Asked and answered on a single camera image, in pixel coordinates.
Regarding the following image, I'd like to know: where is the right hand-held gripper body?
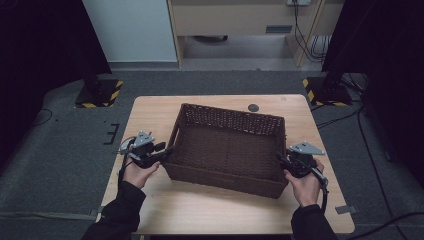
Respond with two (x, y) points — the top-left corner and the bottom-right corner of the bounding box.
(283, 141), (327, 178)

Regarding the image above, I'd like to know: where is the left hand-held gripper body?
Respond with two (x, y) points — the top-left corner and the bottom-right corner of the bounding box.
(126, 130), (164, 169)

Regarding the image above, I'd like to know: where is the brown woven basket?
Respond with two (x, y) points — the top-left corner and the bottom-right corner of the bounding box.
(162, 102), (290, 200)

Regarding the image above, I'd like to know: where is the person's left hand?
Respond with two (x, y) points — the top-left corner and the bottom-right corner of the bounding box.
(122, 156), (161, 190)

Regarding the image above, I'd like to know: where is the person's right hand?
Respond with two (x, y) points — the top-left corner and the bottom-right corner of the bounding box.
(283, 159), (325, 208)

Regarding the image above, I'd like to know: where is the black floor tape mark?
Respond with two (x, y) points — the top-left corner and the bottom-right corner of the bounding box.
(103, 123), (120, 146)

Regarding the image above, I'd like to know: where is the grey tape strip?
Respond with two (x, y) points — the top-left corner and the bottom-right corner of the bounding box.
(89, 205), (106, 218)
(334, 204), (358, 215)

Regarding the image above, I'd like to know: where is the black yellow-striped stand base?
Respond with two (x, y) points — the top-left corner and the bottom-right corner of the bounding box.
(74, 74), (124, 109)
(302, 76), (354, 108)

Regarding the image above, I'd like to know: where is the white panel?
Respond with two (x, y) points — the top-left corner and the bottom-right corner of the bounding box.
(82, 0), (178, 63)

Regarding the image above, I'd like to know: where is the black curtain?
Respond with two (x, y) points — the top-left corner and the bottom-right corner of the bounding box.
(321, 0), (424, 188)
(0, 0), (113, 171)

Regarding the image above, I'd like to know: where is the beige wooden cabinet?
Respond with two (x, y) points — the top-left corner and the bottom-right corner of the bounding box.
(166, 0), (346, 69)

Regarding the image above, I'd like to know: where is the left hand-held gripper cable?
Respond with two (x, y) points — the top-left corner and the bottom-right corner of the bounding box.
(117, 136), (138, 188)

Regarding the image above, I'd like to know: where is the hand-held gripper cable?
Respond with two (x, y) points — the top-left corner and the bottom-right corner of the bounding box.
(117, 136), (138, 188)
(311, 166), (330, 213)

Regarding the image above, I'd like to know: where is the right hand-held gripper cable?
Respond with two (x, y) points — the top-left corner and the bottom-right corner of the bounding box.
(311, 166), (330, 213)

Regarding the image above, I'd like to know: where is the black floor cable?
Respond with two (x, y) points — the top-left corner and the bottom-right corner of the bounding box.
(33, 108), (54, 127)
(315, 104), (424, 240)

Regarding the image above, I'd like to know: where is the bundle of black cables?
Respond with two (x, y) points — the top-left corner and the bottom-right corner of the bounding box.
(293, 0), (333, 64)

